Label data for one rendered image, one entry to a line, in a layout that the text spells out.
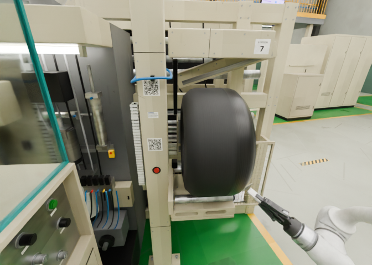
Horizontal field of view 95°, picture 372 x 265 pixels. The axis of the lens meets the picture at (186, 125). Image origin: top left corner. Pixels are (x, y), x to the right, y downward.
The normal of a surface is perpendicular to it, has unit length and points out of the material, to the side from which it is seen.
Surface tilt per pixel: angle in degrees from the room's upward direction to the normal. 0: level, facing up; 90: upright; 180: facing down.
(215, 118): 44
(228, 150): 70
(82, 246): 0
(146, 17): 90
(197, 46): 90
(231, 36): 90
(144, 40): 90
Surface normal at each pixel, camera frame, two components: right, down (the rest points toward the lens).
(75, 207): 0.07, 0.37
